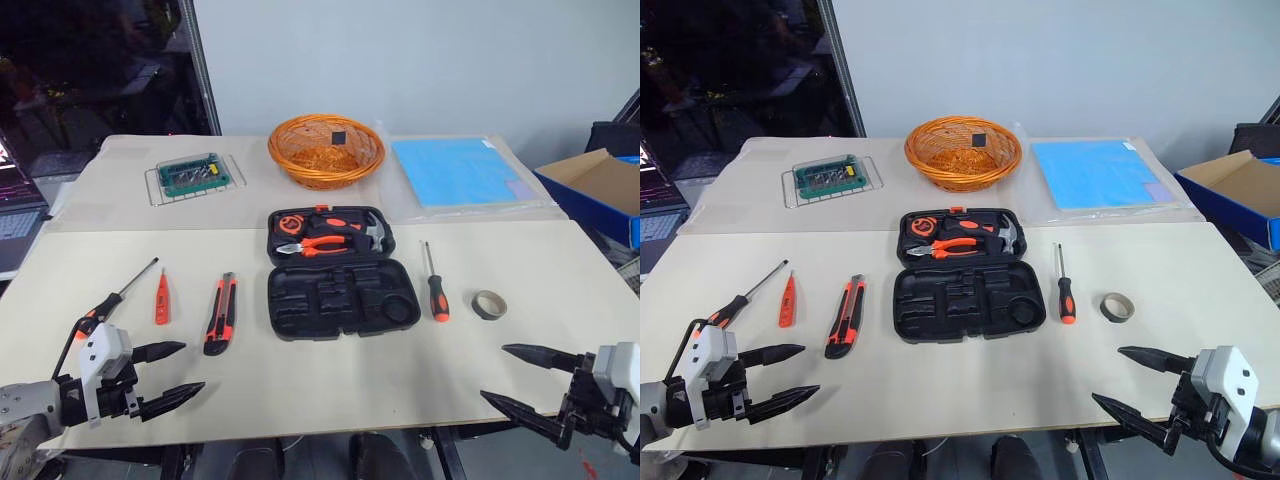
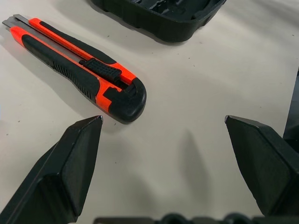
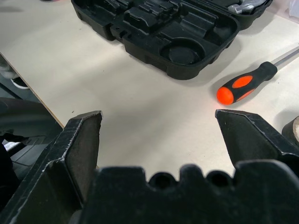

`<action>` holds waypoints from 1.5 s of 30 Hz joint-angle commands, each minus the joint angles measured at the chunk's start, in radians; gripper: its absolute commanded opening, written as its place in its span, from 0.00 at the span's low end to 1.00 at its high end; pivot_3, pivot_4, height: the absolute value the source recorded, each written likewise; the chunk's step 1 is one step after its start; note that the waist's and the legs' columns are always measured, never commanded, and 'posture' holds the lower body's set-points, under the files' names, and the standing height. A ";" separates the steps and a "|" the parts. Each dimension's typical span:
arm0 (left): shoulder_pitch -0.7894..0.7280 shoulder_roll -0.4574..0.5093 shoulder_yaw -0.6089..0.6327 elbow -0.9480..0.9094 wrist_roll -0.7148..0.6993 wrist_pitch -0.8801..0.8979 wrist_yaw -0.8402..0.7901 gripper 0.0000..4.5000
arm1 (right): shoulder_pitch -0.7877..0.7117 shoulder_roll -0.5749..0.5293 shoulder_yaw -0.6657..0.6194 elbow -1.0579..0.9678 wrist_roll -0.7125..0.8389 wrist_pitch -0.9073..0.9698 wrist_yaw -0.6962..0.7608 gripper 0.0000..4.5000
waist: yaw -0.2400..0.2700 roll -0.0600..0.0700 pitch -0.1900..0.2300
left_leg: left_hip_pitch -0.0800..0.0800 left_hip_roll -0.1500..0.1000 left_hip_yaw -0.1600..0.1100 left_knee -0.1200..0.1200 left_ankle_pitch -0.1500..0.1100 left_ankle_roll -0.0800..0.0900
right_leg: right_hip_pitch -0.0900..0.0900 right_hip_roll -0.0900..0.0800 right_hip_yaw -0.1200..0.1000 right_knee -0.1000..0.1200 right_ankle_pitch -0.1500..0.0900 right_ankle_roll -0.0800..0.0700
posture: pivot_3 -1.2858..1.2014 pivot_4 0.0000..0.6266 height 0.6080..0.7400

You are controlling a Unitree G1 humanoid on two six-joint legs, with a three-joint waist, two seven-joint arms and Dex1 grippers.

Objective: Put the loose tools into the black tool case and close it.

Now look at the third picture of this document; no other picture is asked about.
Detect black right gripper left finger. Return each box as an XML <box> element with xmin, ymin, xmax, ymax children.
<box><xmin>0</xmin><ymin>110</ymin><xmax>104</xmax><ymax>224</ymax></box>

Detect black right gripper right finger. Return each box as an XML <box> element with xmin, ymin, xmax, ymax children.
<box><xmin>214</xmin><ymin>109</ymin><xmax>299</xmax><ymax>178</ymax></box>

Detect black plastic hard case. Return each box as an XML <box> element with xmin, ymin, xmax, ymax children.
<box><xmin>71</xmin><ymin>0</ymin><xmax>274</xmax><ymax>81</ymax></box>

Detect tape roll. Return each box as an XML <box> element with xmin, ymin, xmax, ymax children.
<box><xmin>281</xmin><ymin>116</ymin><xmax>299</xmax><ymax>147</ymax></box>

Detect silver metal tool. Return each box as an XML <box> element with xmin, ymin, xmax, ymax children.
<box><xmin>228</xmin><ymin>0</ymin><xmax>257</xmax><ymax>15</ymax></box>

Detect orange black handled screwdriver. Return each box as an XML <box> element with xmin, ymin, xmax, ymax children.
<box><xmin>216</xmin><ymin>45</ymin><xmax>299</xmax><ymax>105</ymax></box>

